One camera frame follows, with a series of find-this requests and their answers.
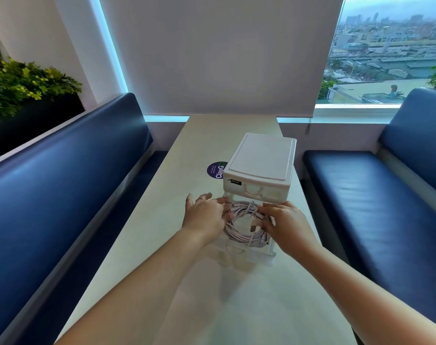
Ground person's right hand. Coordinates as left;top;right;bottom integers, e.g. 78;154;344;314
257;201;322;262

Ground person's left hand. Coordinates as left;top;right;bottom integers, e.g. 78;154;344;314
181;192;234;245

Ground single thin white cable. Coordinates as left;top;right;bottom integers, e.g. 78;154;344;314
223;200;277;248

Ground white mini drawer cabinet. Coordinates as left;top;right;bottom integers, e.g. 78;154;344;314
212;132;298;267

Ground person's left forearm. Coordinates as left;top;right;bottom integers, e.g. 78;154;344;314
54;228;208;345

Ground person's right forearm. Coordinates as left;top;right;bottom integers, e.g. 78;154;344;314
293;244;436;345

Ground black planter box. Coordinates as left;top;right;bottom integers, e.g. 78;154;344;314
0;93;86;163

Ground white table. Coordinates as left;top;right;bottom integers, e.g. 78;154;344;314
56;115;359;345

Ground round purple sticker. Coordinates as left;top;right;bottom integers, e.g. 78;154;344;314
206;161;228;180

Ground blue padded bench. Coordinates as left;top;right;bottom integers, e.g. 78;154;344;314
0;92;168;345
302;87;436;331

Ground white roller blind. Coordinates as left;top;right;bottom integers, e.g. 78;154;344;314
97;0;347;118

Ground glass window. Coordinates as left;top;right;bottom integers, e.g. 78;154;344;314
317;0;436;105

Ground green leafy plants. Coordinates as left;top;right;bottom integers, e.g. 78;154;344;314
0;17;83;129

